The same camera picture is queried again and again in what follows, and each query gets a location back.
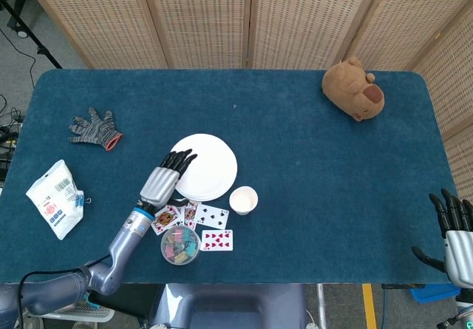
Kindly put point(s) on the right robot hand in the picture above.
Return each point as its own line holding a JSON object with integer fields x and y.
{"x": 460, "y": 255}

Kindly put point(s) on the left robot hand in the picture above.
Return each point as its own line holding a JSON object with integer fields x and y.
{"x": 160, "y": 185}

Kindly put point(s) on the white paper plate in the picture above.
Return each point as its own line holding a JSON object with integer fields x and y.
{"x": 210, "y": 200}
{"x": 210, "y": 166}

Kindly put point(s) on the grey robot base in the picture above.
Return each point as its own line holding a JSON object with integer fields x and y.
{"x": 229, "y": 307}

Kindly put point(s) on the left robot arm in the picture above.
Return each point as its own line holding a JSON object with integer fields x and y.
{"x": 125, "y": 238}

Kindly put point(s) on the king playing card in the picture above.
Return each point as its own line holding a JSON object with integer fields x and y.
{"x": 178, "y": 211}

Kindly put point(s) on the diamond face playing card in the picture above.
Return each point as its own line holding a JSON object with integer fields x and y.
{"x": 190, "y": 214}

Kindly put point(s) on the blue box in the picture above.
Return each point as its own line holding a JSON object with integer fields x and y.
{"x": 436, "y": 292}

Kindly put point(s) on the clear tub of binder clips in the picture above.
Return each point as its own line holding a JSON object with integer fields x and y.
{"x": 180, "y": 247}

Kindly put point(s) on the blue binder clip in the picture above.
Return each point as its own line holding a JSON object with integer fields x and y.
{"x": 79, "y": 199}

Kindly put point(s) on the paper cup with blue flower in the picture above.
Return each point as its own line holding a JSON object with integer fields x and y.
{"x": 243, "y": 200}

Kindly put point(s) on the grey knit work glove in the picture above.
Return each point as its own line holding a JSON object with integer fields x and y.
{"x": 94, "y": 131}

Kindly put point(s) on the white snack bag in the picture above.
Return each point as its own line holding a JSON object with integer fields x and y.
{"x": 53, "y": 203}

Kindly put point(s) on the black box under table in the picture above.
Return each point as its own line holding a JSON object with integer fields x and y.
{"x": 129, "y": 299}

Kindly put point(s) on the white pole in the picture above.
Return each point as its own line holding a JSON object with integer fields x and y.
{"x": 321, "y": 307}

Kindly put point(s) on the blue tablecloth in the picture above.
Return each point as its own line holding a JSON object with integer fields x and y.
{"x": 314, "y": 177}

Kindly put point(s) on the woven folding screen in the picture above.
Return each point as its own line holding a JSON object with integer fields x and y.
{"x": 203, "y": 18}

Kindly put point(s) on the black tripod stand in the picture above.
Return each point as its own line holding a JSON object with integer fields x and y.
{"x": 33, "y": 38}

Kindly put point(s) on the brown capybara plush toy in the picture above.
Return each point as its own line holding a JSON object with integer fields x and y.
{"x": 351, "y": 88}

